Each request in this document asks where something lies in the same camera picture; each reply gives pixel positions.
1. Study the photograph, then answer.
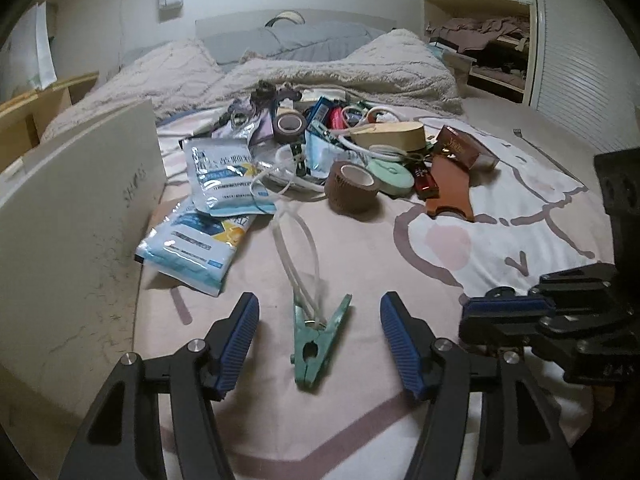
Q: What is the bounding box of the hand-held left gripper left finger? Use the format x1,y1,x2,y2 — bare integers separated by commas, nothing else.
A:
57,292,261,480

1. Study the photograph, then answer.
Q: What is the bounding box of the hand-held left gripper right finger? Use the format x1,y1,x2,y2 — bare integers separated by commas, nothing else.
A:
379,292,576,480

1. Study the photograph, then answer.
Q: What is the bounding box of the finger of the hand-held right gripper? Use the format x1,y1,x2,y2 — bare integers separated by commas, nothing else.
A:
460,262,623,318
459,310,633,361

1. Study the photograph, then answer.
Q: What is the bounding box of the green clothespin with clear cord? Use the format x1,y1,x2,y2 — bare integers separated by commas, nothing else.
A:
272,205,353,391

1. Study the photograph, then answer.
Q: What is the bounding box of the brown leather piece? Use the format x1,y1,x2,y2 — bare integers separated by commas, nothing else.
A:
424,154,477,222

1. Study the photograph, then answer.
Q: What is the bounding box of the blue white medicine packet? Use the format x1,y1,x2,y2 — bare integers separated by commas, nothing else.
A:
181,135,277,218
136,200,258,297

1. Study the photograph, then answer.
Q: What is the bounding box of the white storage box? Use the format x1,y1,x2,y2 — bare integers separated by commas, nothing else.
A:
0,97,168,421

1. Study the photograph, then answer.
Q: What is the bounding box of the white louvred door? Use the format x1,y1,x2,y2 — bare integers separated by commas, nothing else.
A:
530,0,640,156

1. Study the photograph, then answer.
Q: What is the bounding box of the metal back scratcher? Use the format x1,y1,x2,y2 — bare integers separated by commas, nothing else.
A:
512,129,593,186

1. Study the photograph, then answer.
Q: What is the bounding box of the brown bandage roll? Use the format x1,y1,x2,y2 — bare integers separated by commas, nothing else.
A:
324,161,379,214

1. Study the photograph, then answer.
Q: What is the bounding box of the white closet niche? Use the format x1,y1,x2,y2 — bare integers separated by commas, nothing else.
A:
422,0,535,106

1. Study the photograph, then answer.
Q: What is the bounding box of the mint green round case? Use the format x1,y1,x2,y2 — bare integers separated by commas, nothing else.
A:
370,159,414,196

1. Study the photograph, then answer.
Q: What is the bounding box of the red brown carton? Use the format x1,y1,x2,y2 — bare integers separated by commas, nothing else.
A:
431,125,499,171

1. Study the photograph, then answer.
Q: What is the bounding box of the blue face mask pack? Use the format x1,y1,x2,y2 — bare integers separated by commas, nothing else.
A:
304,130,348,181

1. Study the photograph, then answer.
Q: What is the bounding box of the oval wooden box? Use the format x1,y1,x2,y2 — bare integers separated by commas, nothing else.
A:
349,120,426,153

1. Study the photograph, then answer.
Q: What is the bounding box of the dark brown tape roll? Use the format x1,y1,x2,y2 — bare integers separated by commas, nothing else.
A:
274,112,307,142

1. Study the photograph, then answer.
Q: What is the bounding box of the brown clothes pile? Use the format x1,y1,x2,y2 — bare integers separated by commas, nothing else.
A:
427,16,531,61

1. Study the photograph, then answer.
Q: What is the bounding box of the purple black hair clip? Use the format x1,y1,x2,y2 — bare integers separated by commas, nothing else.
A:
250,82,301,111

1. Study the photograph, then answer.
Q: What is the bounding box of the beige textured blanket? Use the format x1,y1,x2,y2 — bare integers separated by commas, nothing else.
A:
40,29,463,133

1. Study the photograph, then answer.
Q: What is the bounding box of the grey duvet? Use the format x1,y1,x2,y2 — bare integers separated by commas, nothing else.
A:
202,24,396,58

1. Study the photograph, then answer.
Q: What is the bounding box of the wooden shelf unit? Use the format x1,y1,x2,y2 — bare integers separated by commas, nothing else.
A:
0,72,101,171

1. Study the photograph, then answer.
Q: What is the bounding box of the white headboard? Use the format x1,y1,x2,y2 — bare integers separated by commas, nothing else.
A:
194,9,398,41

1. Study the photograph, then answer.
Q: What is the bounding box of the white paper bag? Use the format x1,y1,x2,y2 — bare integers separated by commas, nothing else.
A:
7,2,58,91

